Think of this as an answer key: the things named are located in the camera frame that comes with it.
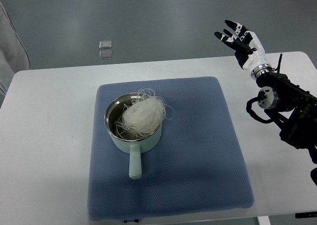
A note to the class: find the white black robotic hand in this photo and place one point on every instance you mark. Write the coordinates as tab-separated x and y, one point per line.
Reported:
247	48

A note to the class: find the white vermicelli bundle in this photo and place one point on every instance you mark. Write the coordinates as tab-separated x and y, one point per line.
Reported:
143	116

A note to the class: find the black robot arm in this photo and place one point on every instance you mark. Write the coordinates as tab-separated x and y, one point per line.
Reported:
291	108

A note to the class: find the mint green steel pot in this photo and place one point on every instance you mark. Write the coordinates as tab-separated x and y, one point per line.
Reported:
132	147

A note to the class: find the blue quilted mat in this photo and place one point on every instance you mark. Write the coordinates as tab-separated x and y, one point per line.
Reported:
197	165

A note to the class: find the upper metal floor plate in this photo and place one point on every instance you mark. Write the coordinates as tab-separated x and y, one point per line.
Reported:
105	44

